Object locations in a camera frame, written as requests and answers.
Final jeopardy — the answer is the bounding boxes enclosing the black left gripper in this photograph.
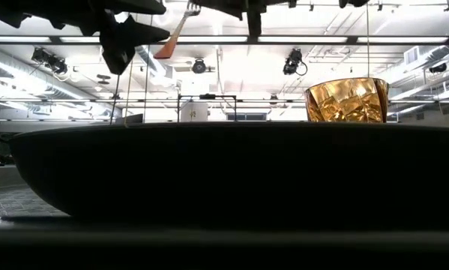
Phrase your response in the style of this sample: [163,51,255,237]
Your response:
[64,0,171,76]

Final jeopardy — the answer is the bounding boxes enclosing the black ceiling light rail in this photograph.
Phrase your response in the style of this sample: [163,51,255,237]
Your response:
[0,34,449,46]

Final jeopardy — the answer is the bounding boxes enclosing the dark computer monitor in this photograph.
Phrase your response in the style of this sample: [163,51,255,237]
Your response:
[114,112,145,125]

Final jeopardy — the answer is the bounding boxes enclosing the silver ventilation duct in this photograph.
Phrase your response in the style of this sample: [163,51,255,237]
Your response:
[0,44,97,101]

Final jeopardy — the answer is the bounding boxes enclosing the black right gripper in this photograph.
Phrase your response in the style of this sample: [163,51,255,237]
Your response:
[201,0,298,39]

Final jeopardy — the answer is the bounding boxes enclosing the white bucket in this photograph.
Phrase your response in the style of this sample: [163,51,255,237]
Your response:
[180,102,209,123]

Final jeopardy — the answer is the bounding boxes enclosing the fork with orange handle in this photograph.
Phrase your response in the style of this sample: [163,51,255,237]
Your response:
[153,1,202,61]

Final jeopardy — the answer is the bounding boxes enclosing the amber glass cup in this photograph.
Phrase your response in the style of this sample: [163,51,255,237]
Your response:
[304,76,391,124]

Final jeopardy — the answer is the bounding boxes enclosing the black round plate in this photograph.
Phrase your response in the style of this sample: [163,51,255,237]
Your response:
[9,121,449,230]

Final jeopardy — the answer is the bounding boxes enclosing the white ceiling air vent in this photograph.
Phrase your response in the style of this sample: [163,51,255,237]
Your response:
[403,46,421,66]

